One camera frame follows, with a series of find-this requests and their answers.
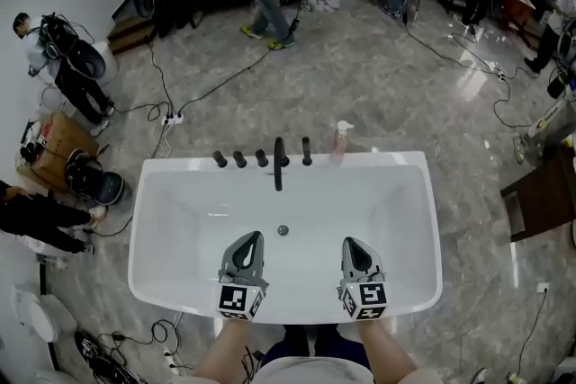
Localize brown wooden platform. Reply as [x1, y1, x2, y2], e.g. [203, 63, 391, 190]
[107, 15, 157, 56]

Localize black backpack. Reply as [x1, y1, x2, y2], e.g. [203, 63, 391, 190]
[74, 330, 137, 384]

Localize white toilet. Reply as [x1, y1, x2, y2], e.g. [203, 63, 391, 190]
[11, 282, 78, 345]

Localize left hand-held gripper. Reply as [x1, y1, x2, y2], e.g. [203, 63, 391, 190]
[219, 231, 270, 321]

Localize person's right forearm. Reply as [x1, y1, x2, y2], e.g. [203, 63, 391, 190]
[357, 318, 418, 380]

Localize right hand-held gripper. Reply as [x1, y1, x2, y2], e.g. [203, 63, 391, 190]
[336, 237, 390, 321]

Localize dark wooden vanity cabinet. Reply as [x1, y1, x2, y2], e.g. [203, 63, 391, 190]
[499, 147, 576, 243]

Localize person's left forearm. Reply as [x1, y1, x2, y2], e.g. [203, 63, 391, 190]
[193, 317, 254, 381]

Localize black faucet spout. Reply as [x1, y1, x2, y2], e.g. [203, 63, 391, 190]
[273, 137, 291, 192]

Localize cardboard box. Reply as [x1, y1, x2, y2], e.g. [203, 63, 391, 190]
[15, 111, 101, 194]

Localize person's dark trousers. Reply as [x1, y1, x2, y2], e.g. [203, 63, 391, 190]
[260, 323, 350, 363]

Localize white bathtub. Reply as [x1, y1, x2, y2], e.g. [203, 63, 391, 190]
[127, 150, 445, 326]

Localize white round bin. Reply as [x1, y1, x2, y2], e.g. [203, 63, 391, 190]
[92, 40, 120, 87]

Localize black oval pack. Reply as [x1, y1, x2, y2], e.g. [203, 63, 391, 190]
[65, 147, 127, 206]

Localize person's white shirt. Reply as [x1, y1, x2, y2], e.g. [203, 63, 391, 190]
[258, 356, 375, 384]

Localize brown wooden desk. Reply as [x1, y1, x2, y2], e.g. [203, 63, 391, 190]
[501, 0, 539, 37]

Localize black power cable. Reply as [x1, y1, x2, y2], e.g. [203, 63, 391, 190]
[178, 26, 296, 117]

